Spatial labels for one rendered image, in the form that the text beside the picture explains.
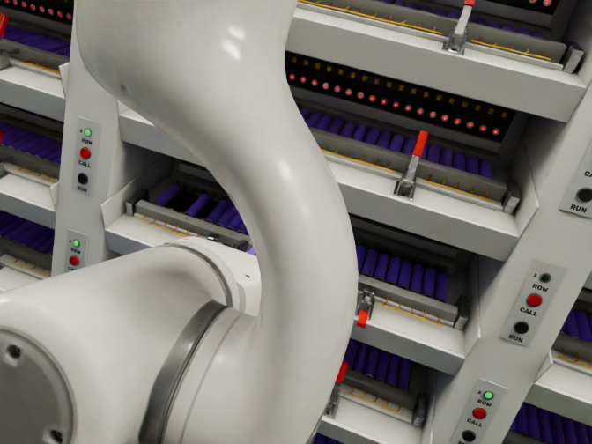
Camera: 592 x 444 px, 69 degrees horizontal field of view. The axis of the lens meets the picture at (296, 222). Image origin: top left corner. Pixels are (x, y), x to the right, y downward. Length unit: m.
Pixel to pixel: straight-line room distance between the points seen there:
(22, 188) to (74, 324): 0.74
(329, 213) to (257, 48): 0.07
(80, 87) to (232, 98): 0.62
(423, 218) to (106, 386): 0.50
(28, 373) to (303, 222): 0.11
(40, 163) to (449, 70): 0.72
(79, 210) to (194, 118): 0.65
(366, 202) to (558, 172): 0.24
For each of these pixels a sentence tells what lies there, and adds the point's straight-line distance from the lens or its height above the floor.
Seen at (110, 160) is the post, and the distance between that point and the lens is 0.75.
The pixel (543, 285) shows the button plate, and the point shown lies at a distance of 0.66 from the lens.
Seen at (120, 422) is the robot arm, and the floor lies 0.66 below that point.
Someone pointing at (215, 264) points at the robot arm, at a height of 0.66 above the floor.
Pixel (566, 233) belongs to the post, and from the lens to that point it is 0.65.
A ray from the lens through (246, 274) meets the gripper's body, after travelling 0.34.
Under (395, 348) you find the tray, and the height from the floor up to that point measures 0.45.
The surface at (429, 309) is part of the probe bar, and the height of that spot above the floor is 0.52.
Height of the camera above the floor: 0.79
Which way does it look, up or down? 18 degrees down
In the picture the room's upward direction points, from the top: 15 degrees clockwise
